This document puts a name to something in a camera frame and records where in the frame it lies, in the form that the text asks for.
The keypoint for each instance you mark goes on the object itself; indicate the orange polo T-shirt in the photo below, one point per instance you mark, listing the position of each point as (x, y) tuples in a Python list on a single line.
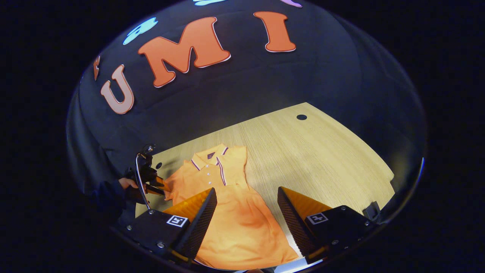
[(235, 220)]

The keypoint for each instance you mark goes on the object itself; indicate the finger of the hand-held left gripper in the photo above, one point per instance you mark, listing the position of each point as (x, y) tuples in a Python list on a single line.
[(161, 182), (157, 189)]

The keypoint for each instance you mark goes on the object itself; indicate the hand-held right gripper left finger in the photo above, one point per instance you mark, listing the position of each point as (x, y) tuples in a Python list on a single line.
[(201, 223)]

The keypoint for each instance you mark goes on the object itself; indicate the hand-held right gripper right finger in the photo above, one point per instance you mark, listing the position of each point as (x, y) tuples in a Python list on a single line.
[(293, 223)]

